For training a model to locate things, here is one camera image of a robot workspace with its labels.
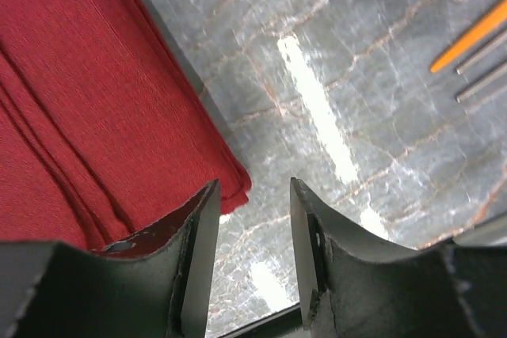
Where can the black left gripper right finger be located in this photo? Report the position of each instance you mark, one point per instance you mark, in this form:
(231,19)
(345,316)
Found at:
(353,283)

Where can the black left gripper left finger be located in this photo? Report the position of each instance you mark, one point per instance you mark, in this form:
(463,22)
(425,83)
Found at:
(153,283)

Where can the red cloth napkin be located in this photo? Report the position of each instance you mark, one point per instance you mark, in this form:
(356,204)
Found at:
(101,132)

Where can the orange plastic fork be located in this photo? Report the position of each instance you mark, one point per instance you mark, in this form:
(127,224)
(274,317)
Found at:
(482,28)

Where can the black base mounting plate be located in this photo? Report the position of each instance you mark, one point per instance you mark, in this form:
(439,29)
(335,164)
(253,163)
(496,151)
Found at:
(286,323)

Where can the chopstick with tan handle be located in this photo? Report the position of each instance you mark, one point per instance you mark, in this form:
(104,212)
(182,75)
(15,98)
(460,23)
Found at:
(481,53)

